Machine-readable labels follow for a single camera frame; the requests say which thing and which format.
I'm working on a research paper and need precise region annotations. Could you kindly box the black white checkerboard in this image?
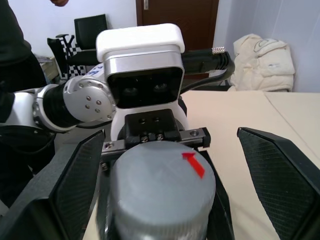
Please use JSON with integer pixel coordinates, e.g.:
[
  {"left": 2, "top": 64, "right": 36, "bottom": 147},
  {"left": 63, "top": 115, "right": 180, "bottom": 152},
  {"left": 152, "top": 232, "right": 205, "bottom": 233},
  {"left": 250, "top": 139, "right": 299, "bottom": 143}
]
[{"left": 62, "top": 41, "right": 99, "bottom": 79}]

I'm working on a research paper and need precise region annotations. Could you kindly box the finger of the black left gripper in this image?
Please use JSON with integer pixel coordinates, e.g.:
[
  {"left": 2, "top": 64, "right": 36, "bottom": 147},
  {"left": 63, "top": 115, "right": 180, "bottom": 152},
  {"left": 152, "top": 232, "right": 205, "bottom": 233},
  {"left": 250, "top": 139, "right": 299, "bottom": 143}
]
[
  {"left": 96, "top": 161, "right": 113, "bottom": 240},
  {"left": 202, "top": 148, "right": 236, "bottom": 240}
]

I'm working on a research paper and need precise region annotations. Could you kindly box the gray jar lid red arrow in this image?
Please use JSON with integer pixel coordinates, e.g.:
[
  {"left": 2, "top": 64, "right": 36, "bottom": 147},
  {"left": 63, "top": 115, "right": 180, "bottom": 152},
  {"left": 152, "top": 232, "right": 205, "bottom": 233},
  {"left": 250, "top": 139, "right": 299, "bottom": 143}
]
[{"left": 106, "top": 141, "right": 217, "bottom": 240}]

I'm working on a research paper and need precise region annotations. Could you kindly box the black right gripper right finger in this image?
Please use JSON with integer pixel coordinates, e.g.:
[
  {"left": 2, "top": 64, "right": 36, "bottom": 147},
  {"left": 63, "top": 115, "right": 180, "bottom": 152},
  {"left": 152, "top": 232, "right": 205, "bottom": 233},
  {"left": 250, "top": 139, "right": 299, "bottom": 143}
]
[{"left": 236, "top": 126, "right": 320, "bottom": 240}]

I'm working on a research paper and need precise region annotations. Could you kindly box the brown wooden door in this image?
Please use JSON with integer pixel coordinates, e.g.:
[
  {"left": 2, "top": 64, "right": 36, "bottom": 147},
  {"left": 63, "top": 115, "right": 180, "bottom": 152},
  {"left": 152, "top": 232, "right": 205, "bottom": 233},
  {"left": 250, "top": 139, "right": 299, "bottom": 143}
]
[{"left": 136, "top": 0, "right": 220, "bottom": 54}]

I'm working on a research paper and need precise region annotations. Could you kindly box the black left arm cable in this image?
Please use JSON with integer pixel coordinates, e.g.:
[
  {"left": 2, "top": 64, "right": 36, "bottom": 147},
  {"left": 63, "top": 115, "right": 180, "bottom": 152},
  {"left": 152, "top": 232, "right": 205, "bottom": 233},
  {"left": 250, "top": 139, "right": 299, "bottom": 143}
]
[{"left": 179, "top": 46, "right": 236, "bottom": 94}]

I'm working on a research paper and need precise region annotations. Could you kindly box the black office chair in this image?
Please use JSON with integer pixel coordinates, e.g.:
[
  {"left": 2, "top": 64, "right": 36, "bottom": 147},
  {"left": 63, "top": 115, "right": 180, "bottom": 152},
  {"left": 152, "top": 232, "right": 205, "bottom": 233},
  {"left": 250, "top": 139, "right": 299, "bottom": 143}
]
[{"left": 67, "top": 13, "right": 109, "bottom": 73}]

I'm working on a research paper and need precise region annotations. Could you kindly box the person in dark shirt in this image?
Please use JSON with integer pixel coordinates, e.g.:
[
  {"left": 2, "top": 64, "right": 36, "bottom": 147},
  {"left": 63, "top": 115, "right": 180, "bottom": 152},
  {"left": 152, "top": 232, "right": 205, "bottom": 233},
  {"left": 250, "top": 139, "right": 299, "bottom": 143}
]
[{"left": 0, "top": 0, "right": 48, "bottom": 95}]

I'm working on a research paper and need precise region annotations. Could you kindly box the white crumpled jacket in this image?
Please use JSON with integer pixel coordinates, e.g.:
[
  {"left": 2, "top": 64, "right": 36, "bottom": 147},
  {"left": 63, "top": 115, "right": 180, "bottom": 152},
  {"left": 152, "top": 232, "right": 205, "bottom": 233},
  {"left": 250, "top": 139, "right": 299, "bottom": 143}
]
[{"left": 229, "top": 33, "right": 296, "bottom": 93}]

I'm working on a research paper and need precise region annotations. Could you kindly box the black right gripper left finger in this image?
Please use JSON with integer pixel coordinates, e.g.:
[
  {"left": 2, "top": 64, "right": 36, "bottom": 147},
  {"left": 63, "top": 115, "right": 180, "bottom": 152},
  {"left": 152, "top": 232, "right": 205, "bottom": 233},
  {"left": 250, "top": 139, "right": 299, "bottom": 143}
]
[{"left": 0, "top": 129, "right": 106, "bottom": 240}]

